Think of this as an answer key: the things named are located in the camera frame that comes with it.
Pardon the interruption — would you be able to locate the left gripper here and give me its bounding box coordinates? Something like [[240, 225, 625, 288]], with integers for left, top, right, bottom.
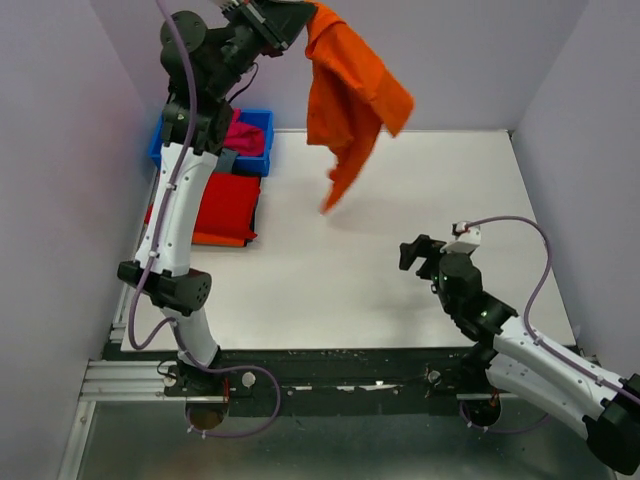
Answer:
[[206, 0, 313, 98]]

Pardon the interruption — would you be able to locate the orange t-shirt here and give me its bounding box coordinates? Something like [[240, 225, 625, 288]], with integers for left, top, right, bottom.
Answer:
[[192, 232, 248, 248], [305, 2, 414, 214]]

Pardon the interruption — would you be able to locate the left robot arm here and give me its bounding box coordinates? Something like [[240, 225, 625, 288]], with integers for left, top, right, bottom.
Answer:
[[117, 1, 317, 395]]

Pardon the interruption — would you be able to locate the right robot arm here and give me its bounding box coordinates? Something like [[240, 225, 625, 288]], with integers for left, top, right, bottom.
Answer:
[[399, 235, 639, 475]]

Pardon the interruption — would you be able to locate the pink t-shirt in bin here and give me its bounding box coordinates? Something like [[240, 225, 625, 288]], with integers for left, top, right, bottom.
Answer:
[[223, 121, 266, 157]]

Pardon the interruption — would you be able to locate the blue plastic bin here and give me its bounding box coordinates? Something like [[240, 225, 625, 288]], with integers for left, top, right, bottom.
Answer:
[[148, 108, 275, 178]]

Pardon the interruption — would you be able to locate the grey garment in bin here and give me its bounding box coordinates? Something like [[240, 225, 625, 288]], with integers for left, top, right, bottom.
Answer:
[[213, 148, 238, 174]]

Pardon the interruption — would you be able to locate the folded red t-shirt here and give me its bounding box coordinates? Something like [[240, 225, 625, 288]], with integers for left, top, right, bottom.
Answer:
[[143, 172, 262, 240]]

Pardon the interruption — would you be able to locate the folded orange t-shirt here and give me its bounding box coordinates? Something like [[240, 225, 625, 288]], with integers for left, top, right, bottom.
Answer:
[[192, 232, 248, 248]]

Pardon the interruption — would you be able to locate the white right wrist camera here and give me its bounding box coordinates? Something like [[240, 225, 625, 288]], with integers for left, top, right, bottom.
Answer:
[[440, 221, 482, 255]]

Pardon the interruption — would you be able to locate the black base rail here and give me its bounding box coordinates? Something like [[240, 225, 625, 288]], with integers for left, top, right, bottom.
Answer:
[[164, 348, 508, 425]]

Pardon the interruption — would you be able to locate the aluminium extrusion frame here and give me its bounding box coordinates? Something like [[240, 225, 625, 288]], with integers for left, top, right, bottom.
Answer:
[[54, 359, 179, 480]]

